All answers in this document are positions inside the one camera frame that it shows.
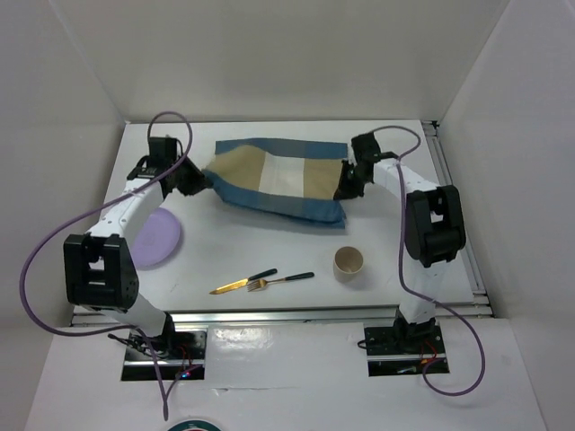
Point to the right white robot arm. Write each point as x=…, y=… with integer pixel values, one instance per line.
x=431, y=232

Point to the aluminium frame rail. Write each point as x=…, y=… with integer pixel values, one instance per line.
x=221, y=244

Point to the green round sticker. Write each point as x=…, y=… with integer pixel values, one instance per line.
x=194, y=425

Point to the lilac plastic plate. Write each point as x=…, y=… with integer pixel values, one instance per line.
x=157, y=240

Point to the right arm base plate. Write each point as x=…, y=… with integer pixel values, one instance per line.
x=386, y=356

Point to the gold knife dark handle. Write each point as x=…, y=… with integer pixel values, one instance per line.
x=243, y=282

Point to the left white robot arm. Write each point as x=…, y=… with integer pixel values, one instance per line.
x=100, y=273

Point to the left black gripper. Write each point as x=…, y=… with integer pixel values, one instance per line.
x=199, y=180

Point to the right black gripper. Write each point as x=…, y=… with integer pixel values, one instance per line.
x=345, y=190

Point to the beige plastic cup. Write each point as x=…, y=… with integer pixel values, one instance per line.
x=347, y=263

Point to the gold fork dark handle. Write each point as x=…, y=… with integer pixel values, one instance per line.
x=262, y=284

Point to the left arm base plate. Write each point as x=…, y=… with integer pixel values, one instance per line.
x=186, y=357

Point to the blue and beige cloth placemat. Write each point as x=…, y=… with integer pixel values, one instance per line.
x=296, y=179

